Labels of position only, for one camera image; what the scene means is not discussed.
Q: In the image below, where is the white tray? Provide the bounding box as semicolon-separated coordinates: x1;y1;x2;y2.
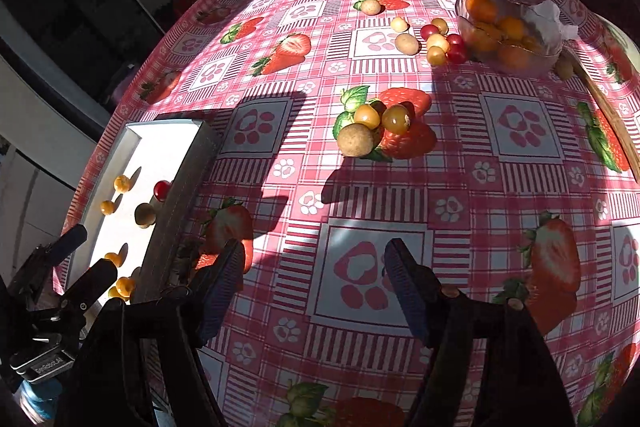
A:
65;117;221;308

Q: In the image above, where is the white crumpled tissue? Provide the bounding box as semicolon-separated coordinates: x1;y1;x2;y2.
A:
527;1;580;42

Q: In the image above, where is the yellow cherry tomato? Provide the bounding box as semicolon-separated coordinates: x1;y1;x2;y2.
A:
354;104;382;130

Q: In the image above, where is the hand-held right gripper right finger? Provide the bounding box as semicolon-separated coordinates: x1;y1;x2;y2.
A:
384;238;574;427

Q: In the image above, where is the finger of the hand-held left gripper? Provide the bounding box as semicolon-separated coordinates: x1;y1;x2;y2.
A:
9;223;89;296
54;258;119;324

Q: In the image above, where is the greenish brown round fruit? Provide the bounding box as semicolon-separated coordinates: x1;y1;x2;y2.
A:
134;203;157;228

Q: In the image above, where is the wooden spatula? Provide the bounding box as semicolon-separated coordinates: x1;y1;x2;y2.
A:
570;47;640;180

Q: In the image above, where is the red checkered strawberry tablecloth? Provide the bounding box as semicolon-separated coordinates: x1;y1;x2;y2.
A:
52;0;640;427

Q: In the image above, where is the glass bowl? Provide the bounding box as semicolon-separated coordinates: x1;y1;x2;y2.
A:
454;0;565;75

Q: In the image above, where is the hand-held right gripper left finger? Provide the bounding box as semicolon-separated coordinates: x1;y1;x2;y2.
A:
54;239;246;427

